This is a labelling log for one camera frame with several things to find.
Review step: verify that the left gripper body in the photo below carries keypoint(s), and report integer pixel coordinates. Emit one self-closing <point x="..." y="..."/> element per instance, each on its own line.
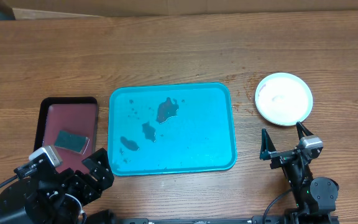
<point x="77" y="186"/>

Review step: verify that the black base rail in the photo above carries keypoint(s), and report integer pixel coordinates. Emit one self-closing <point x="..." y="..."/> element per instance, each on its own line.
<point x="222" y="220"/>

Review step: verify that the light blue plate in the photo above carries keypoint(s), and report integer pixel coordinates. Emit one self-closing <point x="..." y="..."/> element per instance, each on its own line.
<point x="283" y="99"/>

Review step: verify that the green and yellow sponge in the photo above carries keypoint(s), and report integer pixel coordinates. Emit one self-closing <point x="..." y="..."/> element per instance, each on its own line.
<point x="71" y="142"/>

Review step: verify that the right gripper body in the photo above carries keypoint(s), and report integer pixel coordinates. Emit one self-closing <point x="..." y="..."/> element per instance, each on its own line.
<point x="283" y="158"/>

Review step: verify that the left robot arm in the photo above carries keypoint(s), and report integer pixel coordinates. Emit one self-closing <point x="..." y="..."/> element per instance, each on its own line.
<point x="15" y="209"/>

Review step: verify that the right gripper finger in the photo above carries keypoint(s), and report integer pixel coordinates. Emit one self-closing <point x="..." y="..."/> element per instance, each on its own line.
<point x="302" y="130"/>
<point x="267" y="147"/>

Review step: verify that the teal plastic tray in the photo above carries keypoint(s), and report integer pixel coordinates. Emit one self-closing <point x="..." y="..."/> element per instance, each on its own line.
<point x="171" y="129"/>

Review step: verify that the black tray with maroon liner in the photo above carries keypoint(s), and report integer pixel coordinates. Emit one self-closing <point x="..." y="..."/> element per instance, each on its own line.
<point x="77" y="115"/>

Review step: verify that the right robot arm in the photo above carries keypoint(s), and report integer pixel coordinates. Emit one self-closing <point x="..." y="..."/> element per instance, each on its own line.
<point x="315" y="198"/>

